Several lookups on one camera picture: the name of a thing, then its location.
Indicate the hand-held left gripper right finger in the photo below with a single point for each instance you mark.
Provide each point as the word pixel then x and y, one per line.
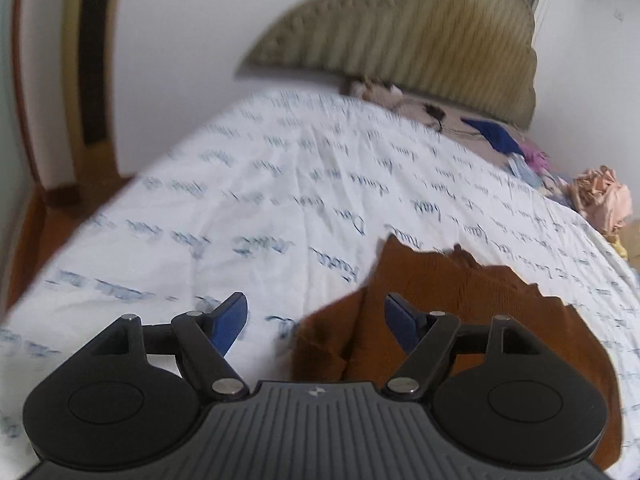
pixel 400 322

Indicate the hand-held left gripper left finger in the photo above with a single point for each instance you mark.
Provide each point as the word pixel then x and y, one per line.
pixel 230 322

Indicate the brown knitted sweater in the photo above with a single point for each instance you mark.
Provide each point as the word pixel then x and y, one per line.
pixel 450 285

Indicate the white printed bed sheet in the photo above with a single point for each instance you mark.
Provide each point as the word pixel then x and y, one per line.
pixel 250 185

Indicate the light blue cloth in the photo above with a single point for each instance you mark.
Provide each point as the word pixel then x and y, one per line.
pixel 537 177

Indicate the dark blue cloth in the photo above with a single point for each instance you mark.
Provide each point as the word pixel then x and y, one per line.
pixel 495 135

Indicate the purple pink cloth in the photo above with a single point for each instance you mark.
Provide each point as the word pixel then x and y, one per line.
pixel 532 155

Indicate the pink cat print pillow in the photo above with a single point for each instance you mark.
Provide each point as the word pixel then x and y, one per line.
pixel 415 102

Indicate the yellow cloth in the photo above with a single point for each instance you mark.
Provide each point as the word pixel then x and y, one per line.
pixel 619 247

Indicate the peach crumpled cloth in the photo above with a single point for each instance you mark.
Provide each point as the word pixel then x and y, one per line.
pixel 602 200

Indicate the beige tufted headboard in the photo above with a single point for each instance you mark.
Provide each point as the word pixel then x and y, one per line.
pixel 425 30

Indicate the tan door frame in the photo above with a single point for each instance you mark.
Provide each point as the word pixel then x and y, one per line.
pixel 92 60

